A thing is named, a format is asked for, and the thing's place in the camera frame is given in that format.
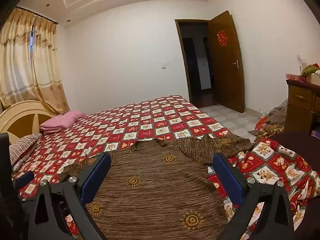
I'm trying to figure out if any beige patterned curtain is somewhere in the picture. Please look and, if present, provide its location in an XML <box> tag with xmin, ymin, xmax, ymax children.
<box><xmin>30</xmin><ymin>17</ymin><xmax>71</xmax><ymax>116</ymax></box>
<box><xmin>0</xmin><ymin>7</ymin><xmax>37</xmax><ymax>105</ymax></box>

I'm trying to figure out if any beige cardboard box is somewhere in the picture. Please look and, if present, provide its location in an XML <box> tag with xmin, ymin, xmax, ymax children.
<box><xmin>306</xmin><ymin>73</ymin><xmax>320</xmax><ymax>84</ymax></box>

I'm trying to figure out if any grey-brown crumpled cloth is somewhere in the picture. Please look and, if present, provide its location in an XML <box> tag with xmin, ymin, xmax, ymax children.
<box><xmin>266</xmin><ymin>106</ymin><xmax>288</xmax><ymax>128</ymax></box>

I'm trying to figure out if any dark maroon cloth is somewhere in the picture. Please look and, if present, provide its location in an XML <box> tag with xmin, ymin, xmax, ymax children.
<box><xmin>271</xmin><ymin>130</ymin><xmax>320</xmax><ymax>240</ymax></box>

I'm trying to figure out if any brown door frame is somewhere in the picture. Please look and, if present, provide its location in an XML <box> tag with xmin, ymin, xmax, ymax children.
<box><xmin>175</xmin><ymin>19</ymin><xmax>218</xmax><ymax>108</ymax></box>

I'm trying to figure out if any striped pillow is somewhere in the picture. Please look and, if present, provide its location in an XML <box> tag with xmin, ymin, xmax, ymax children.
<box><xmin>9</xmin><ymin>133</ymin><xmax>43</xmax><ymax>167</ymax></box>

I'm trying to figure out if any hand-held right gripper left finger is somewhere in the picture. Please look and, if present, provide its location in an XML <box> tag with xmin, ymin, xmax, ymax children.
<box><xmin>28</xmin><ymin>152</ymin><xmax>112</xmax><ymax>240</ymax></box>

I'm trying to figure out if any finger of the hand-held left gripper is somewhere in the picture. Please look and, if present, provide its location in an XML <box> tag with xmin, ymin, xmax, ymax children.
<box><xmin>13</xmin><ymin>171</ymin><xmax>36</xmax><ymax>190</ymax></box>

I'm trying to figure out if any pink folded pillow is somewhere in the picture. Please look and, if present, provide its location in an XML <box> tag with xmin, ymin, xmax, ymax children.
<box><xmin>39</xmin><ymin>110</ymin><xmax>87</xmax><ymax>136</ymax></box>

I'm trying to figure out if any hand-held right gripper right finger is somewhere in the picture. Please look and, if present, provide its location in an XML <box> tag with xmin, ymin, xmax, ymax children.
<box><xmin>212</xmin><ymin>153</ymin><xmax>296</xmax><ymax>240</ymax></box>

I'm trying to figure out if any green cloth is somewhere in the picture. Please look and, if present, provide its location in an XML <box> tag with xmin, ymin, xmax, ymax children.
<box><xmin>301</xmin><ymin>65</ymin><xmax>320</xmax><ymax>77</ymax></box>

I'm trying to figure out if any red printed crumpled cloth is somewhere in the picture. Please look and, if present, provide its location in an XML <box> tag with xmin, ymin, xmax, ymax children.
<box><xmin>255</xmin><ymin>116</ymin><xmax>271</xmax><ymax>137</ymax></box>

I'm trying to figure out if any brown wooden door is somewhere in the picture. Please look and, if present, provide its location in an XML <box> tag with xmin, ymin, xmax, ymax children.
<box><xmin>208</xmin><ymin>10</ymin><xmax>246</xmax><ymax>114</ymax></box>

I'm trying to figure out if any cream wooden headboard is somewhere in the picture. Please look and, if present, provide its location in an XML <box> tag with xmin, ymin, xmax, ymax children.
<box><xmin>0</xmin><ymin>100</ymin><xmax>59</xmax><ymax>145</ymax></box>

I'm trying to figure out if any brown striped sun-print garment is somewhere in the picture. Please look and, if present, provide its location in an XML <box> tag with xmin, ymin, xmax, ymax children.
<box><xmin>64</xmin><ymin>133</ymin><xmax>256</xmax><ymax>240</ymax></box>

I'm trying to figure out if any red checked bear-print bedspread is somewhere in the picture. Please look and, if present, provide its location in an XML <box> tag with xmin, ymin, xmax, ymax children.
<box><xmin>9</xmin><ymin>95</ymin><xmax>320</xmax><ymax>240</ymax></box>

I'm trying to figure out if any brown wooden dresser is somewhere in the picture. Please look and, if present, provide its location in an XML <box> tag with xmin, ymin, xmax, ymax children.
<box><xmin>285</xmin><ymin>79</ymin><xmax>320</xmax><ymax>134</ymax></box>

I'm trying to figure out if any red paper door decoration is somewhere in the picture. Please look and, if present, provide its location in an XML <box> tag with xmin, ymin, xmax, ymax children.
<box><xmin>216</xmin><ymin>30</ymin><xmax>229</xmax><ymax>48</ymax></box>

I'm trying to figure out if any dark curtain rod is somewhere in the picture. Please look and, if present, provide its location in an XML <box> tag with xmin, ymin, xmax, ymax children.
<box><xmin>16</xmin><ymin>6</ymin><xmax>59</xmax><ymax>26</ymax></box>

